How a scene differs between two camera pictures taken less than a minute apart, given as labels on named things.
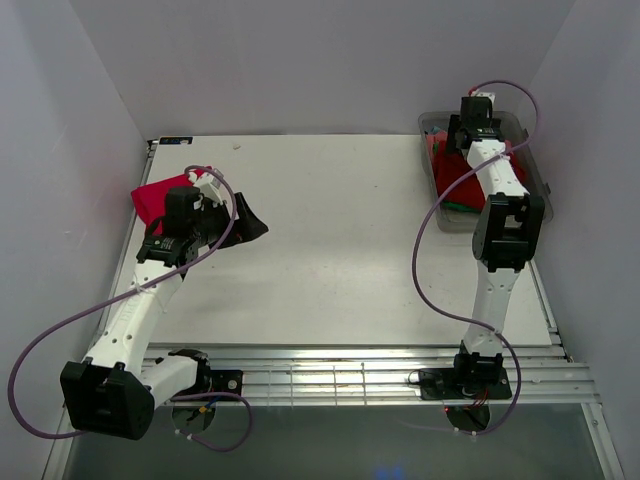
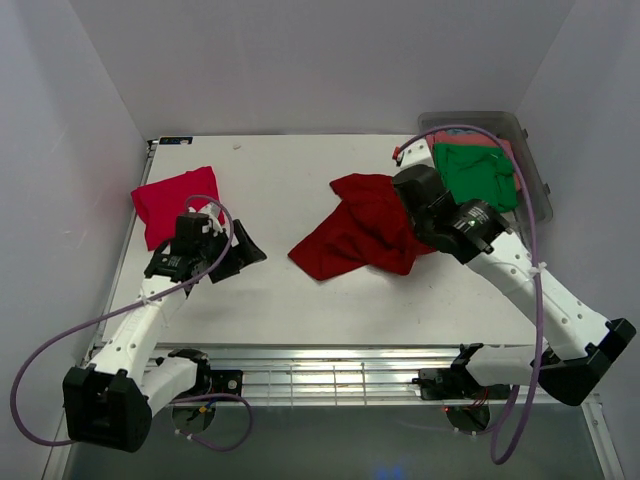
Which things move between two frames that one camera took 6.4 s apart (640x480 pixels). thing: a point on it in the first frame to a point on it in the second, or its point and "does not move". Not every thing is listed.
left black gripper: (248, 227) to (243, 254)
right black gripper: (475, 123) to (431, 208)
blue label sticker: (175, 140) does not move
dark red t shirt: (447, 167) to (370, 227)
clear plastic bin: (511, 126) does not move
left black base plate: (227, 381) does not move
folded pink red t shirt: (150, 198) does not move
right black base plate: (444, 385) does not move
